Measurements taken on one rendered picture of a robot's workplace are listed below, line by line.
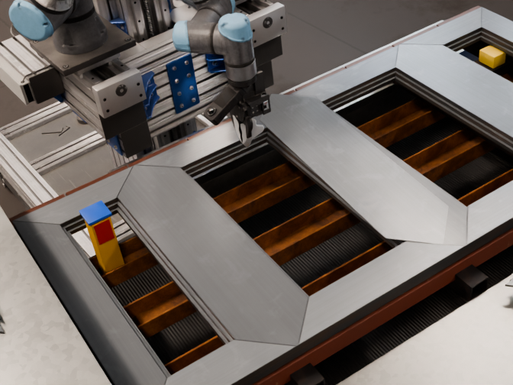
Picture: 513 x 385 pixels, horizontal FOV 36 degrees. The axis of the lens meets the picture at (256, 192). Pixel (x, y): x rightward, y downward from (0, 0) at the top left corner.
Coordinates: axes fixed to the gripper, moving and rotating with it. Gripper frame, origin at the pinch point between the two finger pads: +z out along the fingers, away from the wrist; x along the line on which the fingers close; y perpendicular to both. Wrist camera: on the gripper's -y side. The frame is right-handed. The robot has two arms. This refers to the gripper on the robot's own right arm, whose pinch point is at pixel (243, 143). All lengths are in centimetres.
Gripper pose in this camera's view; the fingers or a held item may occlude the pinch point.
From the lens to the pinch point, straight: 207.8
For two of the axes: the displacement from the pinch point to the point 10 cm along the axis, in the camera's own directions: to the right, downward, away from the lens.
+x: -5.4, -5.0, 6.8
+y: 8.4, -4.2, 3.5
